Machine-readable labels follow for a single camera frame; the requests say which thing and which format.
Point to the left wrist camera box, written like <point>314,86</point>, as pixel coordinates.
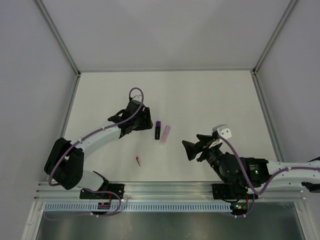
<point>137,96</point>

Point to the left aluminium frame post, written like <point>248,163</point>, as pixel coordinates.
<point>56,34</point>

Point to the black purple highlighter pen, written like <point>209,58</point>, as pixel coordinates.
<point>157,133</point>

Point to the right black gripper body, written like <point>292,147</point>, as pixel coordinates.
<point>209,154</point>

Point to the white slotted cable duct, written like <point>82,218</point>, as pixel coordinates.
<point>176,207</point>

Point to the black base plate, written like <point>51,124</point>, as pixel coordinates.
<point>221,191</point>
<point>106,192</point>

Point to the aluminium frame post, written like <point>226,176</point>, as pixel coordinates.
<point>56,34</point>
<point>277,30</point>

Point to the aluminium front rail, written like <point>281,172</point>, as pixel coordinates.
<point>163,192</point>

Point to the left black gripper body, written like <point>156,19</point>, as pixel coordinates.
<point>140,123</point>

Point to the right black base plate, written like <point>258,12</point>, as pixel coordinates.
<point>221,191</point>

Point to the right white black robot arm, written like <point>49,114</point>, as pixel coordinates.
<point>243,174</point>

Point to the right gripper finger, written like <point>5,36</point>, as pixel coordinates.
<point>192,149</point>
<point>205,138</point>

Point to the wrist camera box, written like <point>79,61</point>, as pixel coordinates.
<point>137,96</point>
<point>222,130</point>

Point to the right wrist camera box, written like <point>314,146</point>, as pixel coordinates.
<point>222,130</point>

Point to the pink marker pen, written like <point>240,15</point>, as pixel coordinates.
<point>165,135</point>

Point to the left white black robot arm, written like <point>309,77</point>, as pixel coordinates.
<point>65,164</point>

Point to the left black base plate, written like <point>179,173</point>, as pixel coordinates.
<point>106,192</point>

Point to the right aluminium frame post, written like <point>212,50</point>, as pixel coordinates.
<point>277,30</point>

